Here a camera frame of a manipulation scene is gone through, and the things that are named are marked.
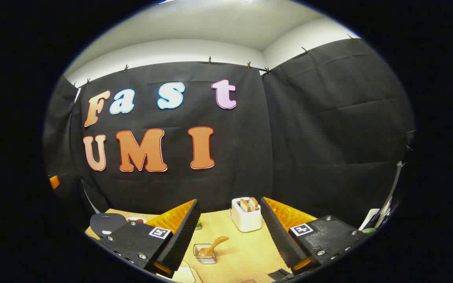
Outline white toaster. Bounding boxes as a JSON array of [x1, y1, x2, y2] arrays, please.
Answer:
[[229, 197, 263, 233]]

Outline black strap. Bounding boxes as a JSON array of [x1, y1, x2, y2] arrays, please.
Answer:
[[267, 269, 291, 281]]

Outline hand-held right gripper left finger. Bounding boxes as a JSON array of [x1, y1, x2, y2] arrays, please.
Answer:
[[99, 198, 201, 279]]

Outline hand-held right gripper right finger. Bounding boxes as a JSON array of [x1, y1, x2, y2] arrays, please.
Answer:
[[261, 197, 370, 276]]

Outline clear tray of rice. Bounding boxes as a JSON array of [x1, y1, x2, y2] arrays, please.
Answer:
[[160, 266, 196, 283]]

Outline dark rice cooker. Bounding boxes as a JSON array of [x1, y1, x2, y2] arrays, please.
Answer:
[[90, 213, 127, 239]]

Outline clear chopstick holder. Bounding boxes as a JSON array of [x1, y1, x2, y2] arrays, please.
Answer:
[[193, 243, 218, 265]]

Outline wooden spoon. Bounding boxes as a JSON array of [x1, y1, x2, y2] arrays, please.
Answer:
[[197, 236, 230, 258]]

